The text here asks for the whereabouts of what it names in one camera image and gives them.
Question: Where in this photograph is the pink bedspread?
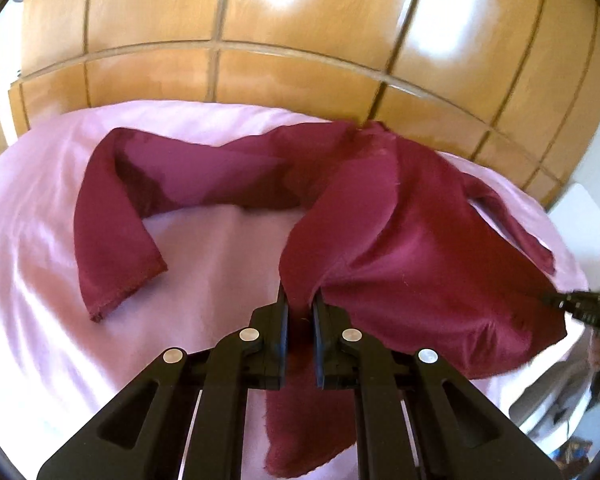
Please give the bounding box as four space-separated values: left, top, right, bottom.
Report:
0 98 589 480

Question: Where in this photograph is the dark red velvet garment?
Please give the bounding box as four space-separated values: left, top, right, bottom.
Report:
74 122 566 478

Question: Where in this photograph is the person's right hand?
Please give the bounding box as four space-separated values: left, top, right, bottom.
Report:
588 332 600 372

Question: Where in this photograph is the wooden panelled wardrobe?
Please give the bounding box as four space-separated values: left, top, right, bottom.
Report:
8 0 600 204

